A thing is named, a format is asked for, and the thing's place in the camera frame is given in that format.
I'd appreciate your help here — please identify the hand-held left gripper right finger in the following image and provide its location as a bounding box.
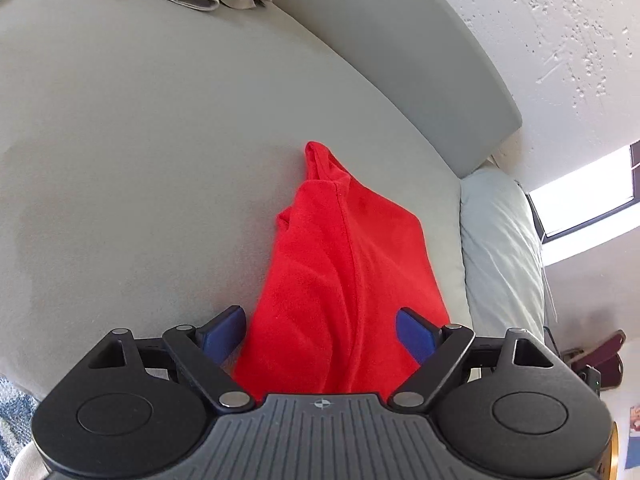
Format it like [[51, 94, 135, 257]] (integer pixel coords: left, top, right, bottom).
[[390, 307, 558, 411]]

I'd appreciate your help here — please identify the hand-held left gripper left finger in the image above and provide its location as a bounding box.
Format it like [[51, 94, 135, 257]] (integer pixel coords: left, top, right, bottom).
[[87, 305, 256, 413]]

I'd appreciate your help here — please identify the red garment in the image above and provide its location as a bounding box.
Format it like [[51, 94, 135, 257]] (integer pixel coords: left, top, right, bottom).
[[231, 141, 453, 401]]

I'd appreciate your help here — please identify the grey pillow right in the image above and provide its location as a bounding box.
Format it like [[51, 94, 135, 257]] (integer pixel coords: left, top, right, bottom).
[[459, 167, 548, 346]]

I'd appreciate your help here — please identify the grey bed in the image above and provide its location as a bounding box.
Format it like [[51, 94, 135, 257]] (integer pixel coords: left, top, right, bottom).
[[0, 0, 473, 403]]

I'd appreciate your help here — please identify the maroon slipper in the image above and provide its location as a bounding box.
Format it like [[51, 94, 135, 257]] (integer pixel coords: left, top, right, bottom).
[[562, 329, 626, 366], [575, 352, 626, 392]]

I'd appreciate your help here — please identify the dark framed window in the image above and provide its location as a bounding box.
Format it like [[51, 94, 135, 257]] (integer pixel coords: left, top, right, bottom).
[[525, 142, 640, 266]]

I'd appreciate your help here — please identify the blue and white patterned rug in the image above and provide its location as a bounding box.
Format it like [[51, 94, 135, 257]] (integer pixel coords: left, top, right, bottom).
[[0, 375, 38, 466]]

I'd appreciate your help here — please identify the colourful paper sheet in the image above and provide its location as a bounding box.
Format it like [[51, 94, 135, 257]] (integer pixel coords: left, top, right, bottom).
[[625, 405, 640, 471]]

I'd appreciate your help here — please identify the grey padded headboard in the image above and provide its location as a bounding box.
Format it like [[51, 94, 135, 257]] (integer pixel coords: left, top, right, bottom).
[[262, 0, 523, 178]]

